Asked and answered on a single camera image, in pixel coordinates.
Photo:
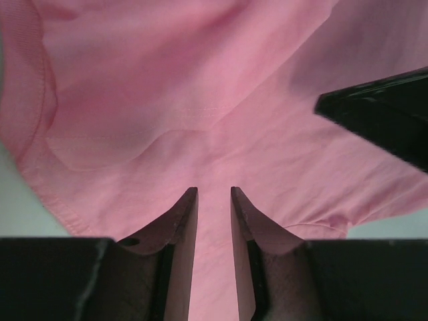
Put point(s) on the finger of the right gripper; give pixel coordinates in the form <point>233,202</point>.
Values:
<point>390,113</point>

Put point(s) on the pink t shirt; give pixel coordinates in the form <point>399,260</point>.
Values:
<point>112,109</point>

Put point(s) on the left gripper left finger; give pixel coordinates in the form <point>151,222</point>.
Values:
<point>145,276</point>

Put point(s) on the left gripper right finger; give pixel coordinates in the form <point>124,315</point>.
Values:
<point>280,276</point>

